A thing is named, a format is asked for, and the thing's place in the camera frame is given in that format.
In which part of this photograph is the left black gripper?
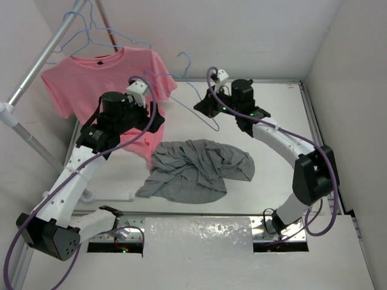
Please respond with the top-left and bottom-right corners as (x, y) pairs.
(114, 94), (163, 135)

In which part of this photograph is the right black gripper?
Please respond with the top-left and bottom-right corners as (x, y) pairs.
(194, 85), (240, 118)

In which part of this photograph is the grey t shirt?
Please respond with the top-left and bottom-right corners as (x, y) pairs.
(135, 139), (255, 204)

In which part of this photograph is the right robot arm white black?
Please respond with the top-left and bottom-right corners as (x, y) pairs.
(194, 79), (340, 234)

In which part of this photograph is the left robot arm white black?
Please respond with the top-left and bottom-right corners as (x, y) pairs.
(16, 92), (164, 261)

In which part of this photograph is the pink t shirt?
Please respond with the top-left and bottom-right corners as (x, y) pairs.
(41, 47), (177, 166)

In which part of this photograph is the silver clothes rack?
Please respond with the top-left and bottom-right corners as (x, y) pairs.
(0, 0), (135, 202)

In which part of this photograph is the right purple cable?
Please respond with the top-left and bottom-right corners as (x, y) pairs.
(206, 66), (341, 242)

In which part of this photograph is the purple cable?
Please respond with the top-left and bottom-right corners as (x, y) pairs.
(2, 75), (161, 290)
(206, 66), (341, 242)

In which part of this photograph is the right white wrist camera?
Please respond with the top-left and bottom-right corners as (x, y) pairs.
(210, 69), (229, 93)

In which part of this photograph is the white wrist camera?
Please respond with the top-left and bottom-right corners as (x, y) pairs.
(210, 69), (229, 93)
(126, 80), (149, 108)

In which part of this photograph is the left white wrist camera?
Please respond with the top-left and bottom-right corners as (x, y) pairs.
(126, 80), (149, 108)

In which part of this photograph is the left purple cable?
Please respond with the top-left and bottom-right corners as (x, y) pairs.
(2, 75), (161, 290)

